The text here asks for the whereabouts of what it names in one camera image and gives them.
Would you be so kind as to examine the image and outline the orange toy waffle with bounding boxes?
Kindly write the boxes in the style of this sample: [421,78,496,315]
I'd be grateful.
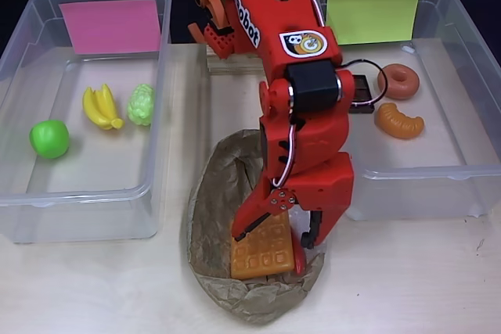
[229,210,295,281]

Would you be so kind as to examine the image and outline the orange toy croissant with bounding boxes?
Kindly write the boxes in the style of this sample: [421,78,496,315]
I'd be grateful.
[374,102,426,141]

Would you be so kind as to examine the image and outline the dark brown toy chocolate bar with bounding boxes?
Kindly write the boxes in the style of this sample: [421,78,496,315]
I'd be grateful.
[350,74,376,115]

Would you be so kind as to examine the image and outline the brown toy donut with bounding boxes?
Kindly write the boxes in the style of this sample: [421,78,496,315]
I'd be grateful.
[377,63,420,101]

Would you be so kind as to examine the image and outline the light green toy grapes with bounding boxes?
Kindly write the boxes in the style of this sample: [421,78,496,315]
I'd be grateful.
[127,82,156,127]

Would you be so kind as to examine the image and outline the yellow toy banana bunch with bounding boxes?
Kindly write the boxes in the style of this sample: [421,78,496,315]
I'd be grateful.
[81,82,125,131]

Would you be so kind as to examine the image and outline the green toy apple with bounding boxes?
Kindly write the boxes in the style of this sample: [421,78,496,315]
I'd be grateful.
[29,119,70,160]

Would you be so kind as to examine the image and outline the clear plastic bin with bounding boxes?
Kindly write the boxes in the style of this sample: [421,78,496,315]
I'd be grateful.
[0,0,173,244]
[310,0,501,221]

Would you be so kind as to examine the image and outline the yellow-green paper label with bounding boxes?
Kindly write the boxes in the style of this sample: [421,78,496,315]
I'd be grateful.
[326,0,423,45]

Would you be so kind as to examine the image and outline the pink paper label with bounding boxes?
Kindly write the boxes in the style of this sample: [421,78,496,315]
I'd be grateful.
[58,0,162,56]

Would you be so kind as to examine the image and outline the crumpled brown paper bag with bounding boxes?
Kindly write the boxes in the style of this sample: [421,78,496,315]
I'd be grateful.
[183,128,328,325]

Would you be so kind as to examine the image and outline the red toy chili pepper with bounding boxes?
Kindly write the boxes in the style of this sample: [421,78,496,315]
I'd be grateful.
[291,242,308,275]

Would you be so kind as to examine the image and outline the wooden base block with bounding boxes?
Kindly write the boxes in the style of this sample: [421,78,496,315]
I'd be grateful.
[206,42,267,76]

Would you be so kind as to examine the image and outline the light orange printed part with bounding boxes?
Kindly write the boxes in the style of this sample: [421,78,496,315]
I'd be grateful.
[189,0,236,44]

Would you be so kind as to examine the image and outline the white wrist servo wire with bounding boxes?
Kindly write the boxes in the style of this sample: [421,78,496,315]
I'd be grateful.
[272,114,310,191]

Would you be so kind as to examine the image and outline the dark servo wire loop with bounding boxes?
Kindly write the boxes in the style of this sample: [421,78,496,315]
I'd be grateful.
[340,59,389,109]

